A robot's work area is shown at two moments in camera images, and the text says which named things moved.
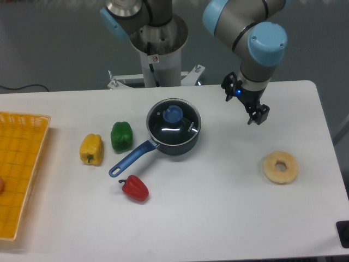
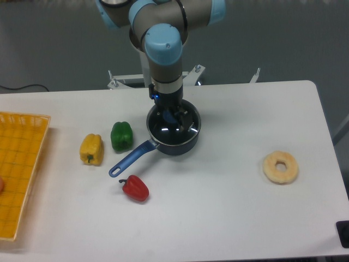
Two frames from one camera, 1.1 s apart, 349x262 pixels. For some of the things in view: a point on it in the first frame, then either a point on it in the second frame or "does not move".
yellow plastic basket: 22,137 does not move
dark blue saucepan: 173,125 does not move
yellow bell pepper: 91,149 does not move
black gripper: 251,97 → 168,101
